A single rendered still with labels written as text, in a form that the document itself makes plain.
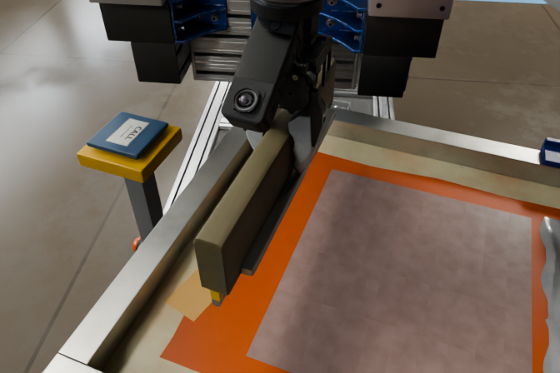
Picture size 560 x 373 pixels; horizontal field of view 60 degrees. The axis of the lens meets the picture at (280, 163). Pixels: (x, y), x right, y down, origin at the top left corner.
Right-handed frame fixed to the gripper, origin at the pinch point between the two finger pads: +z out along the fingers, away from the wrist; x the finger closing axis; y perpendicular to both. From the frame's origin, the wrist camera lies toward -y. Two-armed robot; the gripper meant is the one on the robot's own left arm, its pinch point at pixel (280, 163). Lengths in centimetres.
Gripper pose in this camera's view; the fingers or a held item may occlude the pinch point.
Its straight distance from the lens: 58.5
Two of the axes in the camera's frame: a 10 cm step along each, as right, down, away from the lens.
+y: 3.6, -6.1, 7.0
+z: 0.0, 7.5, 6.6
